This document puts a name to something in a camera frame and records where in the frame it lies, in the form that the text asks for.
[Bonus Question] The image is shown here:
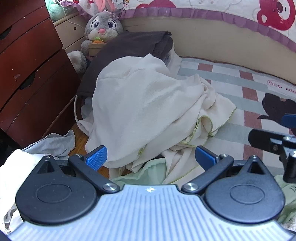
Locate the cream waffle knit garment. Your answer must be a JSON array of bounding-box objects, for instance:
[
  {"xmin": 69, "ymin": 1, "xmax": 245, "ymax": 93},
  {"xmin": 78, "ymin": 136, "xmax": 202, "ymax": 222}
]
[{"xmin": 77, "ymin": 54, "xmax": 236, "ymax": 185}]

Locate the grey cloth on floor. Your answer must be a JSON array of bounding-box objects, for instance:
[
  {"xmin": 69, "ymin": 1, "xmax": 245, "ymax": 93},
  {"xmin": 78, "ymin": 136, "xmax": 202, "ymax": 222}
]
[{"xmin": 22, "ymin": 130, "xmax": 75, "ymax": 159}]

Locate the light green garment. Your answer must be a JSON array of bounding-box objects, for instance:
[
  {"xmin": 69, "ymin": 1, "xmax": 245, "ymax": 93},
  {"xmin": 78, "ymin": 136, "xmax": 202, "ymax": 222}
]
[{"xmin": 111, "ymin": 158, "xmax": 167, "ymax": 189}]

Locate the red wooden dresser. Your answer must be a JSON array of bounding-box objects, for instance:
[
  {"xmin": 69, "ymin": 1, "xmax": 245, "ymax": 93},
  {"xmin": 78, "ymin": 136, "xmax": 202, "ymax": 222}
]
[{"xmin": 1, "ymin": 1, "xmax": 80, "ymax": 147}]

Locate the bear print quilt purple trim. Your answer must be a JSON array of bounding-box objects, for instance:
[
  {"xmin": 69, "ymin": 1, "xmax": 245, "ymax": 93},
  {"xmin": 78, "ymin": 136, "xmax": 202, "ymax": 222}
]
[{"xmin": 45, "ymin": 0, "xmax": 295, "ymax": 52}]

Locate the beige bed base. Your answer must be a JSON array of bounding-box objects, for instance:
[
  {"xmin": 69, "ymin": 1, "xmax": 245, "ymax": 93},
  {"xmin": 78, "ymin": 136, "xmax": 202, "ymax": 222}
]
[{"xmin": 122, "ymin": 17, "xmax": 295, "ymax": 83}]

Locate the folded dark brown sweater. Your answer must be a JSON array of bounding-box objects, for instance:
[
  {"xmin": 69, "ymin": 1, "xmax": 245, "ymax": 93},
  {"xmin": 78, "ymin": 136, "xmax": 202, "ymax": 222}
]
[{"xmin": 76, "ymin": 31, "xmax": 173, "ymax": 97}]

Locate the beige bedside cabinet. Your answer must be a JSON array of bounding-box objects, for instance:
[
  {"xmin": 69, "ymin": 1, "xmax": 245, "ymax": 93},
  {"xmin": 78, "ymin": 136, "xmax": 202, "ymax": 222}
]
[{"xmin": 54, "ymin": 13, "xmax": 87, "ymax": 53}]

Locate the grey bunny plush toy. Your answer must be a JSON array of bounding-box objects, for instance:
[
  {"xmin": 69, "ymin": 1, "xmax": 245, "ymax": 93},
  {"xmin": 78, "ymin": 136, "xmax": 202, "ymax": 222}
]
[{"xmin": 67, "ymin": 11, "xmax": 123, "ymax": 74}]

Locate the white charging cable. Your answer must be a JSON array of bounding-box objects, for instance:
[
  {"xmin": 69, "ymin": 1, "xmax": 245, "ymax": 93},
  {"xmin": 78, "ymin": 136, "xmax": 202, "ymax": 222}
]
[{"xmin": 55, "ymin": 0, "xmax": 85, "ymax": 30}]

